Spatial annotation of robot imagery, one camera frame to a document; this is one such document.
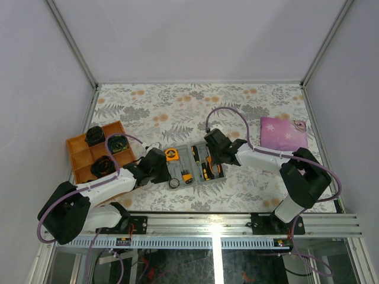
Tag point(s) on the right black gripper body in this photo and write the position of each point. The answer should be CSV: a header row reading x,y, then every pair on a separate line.
x,y
215,155

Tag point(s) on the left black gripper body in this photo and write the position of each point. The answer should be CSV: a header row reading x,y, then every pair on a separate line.
x,y
161,176

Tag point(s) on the orange black pliers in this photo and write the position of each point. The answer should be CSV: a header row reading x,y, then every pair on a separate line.
x,y
216,170

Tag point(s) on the orange tape measure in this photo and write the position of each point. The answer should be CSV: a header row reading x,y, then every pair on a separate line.
x,y
171,155

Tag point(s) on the small yellow black screwdriver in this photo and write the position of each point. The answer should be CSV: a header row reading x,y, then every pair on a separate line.
x,y
205,171

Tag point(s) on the small black tape roll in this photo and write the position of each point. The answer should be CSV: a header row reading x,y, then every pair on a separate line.
x,y
173,183

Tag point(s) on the screwdriver bit set holder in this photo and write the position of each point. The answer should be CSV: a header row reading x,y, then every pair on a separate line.
x,y
187,177

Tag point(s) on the grey plastic tool case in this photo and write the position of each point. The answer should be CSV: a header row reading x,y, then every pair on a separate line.
x,y
187,162

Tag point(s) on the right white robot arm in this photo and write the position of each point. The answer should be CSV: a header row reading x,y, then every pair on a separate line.
x,y
304,177

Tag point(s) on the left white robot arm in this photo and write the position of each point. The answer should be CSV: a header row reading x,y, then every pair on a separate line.
x,y
73,209

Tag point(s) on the black orange rolled belt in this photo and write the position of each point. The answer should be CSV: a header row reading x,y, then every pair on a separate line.
x,y
102,167

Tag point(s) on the purple folded cloth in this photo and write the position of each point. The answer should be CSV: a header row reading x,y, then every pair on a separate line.
x,y
283,135

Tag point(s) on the orange wooden divided tray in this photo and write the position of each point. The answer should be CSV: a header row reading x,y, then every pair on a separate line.
x,y
83,156

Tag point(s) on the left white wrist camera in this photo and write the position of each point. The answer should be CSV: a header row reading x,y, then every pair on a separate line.
x,y
153,145

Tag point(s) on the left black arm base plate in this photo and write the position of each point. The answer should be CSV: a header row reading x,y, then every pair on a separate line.
x,y
137,225

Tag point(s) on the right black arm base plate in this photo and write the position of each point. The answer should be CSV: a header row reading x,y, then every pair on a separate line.
x,y
269,224

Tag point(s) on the aluminium front rail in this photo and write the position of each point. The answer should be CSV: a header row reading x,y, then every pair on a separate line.
x,y
316,225

